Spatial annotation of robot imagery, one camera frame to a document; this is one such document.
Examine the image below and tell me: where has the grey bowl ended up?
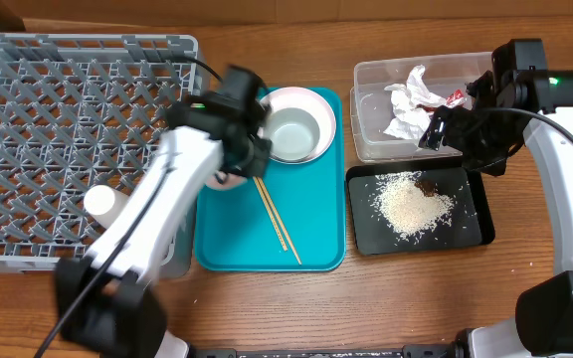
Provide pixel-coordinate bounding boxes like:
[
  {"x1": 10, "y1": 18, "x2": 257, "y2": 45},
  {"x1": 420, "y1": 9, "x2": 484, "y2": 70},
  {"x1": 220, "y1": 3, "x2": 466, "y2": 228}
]
[{"x1": 263, "y1": 107, "x2": 320, "y2": 163}]

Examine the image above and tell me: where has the small pink bowl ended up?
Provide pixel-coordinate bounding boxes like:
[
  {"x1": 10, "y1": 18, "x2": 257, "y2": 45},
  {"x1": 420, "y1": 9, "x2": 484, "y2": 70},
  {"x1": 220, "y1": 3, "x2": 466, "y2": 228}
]
[{"x1": 205, "y1": 171, "x2": 248, "y2": 191}]

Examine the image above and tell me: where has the large pink plate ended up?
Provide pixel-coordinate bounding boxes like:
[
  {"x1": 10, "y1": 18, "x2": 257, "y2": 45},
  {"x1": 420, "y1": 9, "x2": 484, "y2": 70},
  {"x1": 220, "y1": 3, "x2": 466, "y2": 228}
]
[{"x1": 259, "y1": 87, "x2": 337, "y2": 164}]

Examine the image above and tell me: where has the white napkin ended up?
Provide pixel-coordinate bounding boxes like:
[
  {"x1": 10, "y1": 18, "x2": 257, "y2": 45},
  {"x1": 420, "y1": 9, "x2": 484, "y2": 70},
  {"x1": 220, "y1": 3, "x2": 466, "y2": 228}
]
[{"x1": 384, "y1": 65, "x2": 447, "y2": 140}]

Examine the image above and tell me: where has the brown food scrap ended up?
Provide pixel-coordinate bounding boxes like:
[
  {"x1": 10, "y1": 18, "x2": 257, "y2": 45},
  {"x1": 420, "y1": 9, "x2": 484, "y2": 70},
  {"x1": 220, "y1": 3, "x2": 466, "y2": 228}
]
[{"x1": 415, "y1": 179, "x2": 438, "y2": 197}]

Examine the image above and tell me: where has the wooden chopstick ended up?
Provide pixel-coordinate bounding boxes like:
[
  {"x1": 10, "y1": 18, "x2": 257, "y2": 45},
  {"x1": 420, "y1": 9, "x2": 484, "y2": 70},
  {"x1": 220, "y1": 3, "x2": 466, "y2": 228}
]
[
  {"x1": 253, "y1": 177, "x2": 287, "y2": 251},
  {"x1": 264, "y1": 182, "x2": 302, "y2": 266}
]

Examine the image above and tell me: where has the white rice pile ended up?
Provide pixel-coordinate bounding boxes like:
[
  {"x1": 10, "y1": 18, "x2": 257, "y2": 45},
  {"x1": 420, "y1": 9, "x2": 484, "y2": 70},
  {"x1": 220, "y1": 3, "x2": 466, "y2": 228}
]
[{"x1": 369, "y1": 171, "x2": 457, "y2": 246}]

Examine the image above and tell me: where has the cream white cup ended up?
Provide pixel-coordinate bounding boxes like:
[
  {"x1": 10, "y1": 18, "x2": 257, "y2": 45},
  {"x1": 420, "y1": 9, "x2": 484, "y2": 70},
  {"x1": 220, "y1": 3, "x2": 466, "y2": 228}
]
[{"x1": 84, "y1": 185, "x2": 128, "y2": 229}]

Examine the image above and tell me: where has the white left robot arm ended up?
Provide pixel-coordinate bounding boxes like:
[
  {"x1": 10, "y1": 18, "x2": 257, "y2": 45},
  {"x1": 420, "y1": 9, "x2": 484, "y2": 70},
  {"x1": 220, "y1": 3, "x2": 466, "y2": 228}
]
[{"x1": 36, "y1": 66, "x2": 272, "y2": 357}]

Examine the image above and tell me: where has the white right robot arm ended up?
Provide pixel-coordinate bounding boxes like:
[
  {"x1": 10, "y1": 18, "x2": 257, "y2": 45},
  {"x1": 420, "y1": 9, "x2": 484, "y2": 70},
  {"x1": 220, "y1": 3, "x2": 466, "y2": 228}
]
[{"x1": 419, "y1": 39, "x2": 573, "y2": 357}]

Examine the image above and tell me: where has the red foil wrapper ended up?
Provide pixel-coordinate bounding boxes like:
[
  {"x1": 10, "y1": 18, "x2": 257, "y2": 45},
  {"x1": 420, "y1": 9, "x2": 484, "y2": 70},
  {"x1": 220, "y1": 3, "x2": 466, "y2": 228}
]
[{"x1": 419, "y1": 89, "x2": 468, "y2": 112}]

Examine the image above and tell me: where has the black tray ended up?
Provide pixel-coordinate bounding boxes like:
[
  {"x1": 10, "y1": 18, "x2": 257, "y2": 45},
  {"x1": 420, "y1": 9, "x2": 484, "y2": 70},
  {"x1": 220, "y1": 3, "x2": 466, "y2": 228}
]
[{"x1": 346, "y1": 157, "x2": 495, "y2": 256}]

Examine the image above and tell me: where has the clear plastic bin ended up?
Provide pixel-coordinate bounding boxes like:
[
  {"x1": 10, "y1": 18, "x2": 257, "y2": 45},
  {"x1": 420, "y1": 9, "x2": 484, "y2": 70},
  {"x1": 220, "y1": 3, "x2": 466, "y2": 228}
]
[{"x1": 350, "y1": 52, "x2": 492, "y2": 163}]

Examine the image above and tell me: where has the teal plastic tray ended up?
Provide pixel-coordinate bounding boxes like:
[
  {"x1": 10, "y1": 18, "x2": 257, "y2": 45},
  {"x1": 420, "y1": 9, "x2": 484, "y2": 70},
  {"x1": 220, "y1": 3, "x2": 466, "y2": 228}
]
[{"x1": 194, "y1": 88, "x2": 346, "y2": 271}]

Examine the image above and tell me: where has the grey plastic dish rack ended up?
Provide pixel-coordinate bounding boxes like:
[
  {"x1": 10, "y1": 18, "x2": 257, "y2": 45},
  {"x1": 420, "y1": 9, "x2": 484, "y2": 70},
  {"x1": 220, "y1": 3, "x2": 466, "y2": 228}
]
[{"x1": 0, "y1": 33, "x2": 209, "y2": 273}]

